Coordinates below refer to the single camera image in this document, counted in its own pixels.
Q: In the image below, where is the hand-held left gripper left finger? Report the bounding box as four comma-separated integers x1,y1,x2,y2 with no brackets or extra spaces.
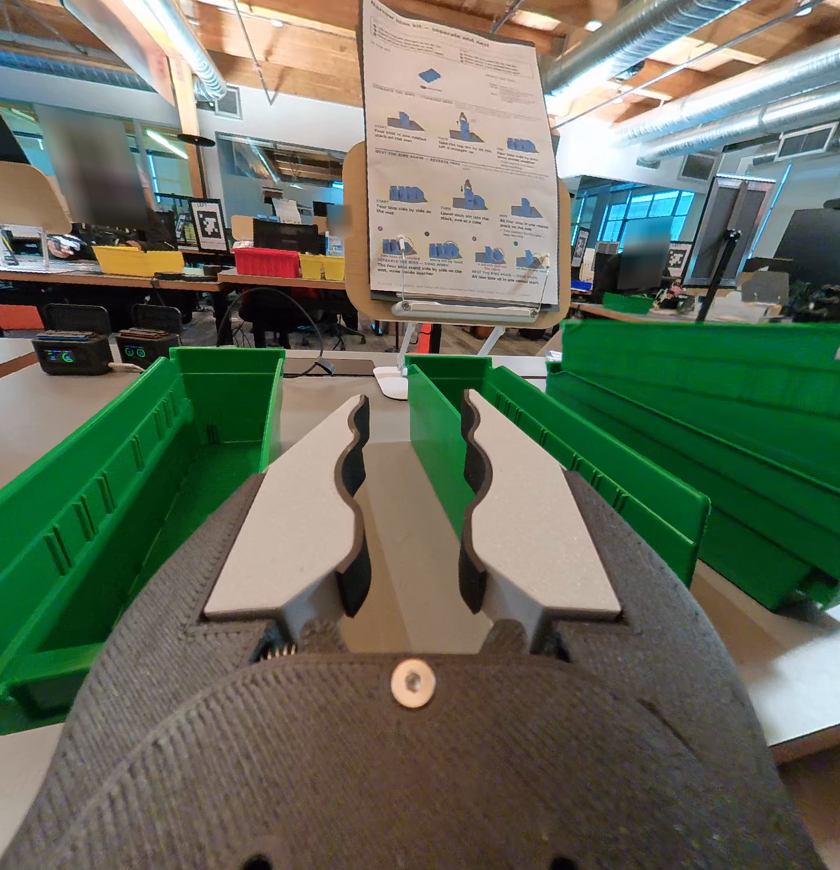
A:
202,394,373,645

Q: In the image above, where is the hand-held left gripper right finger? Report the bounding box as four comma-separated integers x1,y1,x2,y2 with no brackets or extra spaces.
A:
458,389,625,652

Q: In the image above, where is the green plastic bin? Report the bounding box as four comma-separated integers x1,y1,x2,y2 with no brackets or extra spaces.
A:
405,353,712,587
545,367,840,616
0,347,286,736
559,318,840,477

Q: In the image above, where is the black office chair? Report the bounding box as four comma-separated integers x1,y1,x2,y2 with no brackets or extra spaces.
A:
238,289,306,351
323,292,368,351

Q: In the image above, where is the black battery charger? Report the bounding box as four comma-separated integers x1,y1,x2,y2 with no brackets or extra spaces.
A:
31,302,116,377
114,304,184,368

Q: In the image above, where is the red plastic bin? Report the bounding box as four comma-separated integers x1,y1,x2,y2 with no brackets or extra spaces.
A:
231,246,303,280

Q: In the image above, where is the black monitor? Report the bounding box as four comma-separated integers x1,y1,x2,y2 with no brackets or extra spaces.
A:
252,217,327,256

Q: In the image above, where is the yellow plastic bin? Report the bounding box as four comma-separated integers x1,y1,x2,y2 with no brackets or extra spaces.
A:
91,245,187,277

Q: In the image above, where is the printed instruction sheet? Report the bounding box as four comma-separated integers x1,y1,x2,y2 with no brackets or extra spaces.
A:
357,0,562,305

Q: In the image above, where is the large dark monitor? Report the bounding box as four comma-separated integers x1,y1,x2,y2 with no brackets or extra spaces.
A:
773,206,840,288

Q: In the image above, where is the black cable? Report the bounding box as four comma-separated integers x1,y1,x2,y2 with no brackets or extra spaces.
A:
216,287,337,376

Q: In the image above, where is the silver ventilation duct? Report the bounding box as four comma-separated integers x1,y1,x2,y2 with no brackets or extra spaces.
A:
634,82,840,167
541,0,757,95
137,0,229,103

